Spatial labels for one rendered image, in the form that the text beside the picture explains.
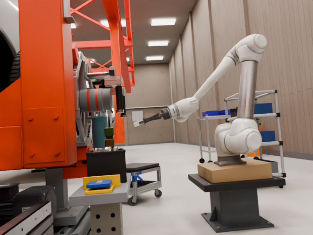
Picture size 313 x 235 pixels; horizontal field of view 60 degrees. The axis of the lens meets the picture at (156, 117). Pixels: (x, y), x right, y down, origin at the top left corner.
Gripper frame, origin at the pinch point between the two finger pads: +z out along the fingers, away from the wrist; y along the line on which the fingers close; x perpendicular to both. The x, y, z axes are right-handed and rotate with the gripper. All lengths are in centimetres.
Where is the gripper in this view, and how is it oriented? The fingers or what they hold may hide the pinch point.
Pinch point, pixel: (139, 123)
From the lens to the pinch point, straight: 171.9
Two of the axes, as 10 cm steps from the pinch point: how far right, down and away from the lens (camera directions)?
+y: 1.5, -0.8, -9.9
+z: -9.3, 3.2, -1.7
